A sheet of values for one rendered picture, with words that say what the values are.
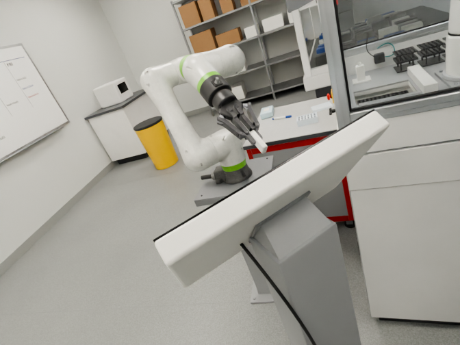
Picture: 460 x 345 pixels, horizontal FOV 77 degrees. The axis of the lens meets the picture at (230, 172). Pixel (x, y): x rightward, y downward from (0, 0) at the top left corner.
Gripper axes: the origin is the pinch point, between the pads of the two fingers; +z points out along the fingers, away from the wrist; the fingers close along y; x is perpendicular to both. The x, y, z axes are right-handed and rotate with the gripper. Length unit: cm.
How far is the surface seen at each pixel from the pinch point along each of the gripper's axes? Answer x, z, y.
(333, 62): -13.8, -4.1, 27.7
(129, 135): 304, -264, -8
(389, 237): 35, 45, 35
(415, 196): 17, 38, 41
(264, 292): 113, 34, -2
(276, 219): -12.9, 24.4, -14.9
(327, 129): 59, -15, 69
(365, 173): 14.3, 23.1, 31.1
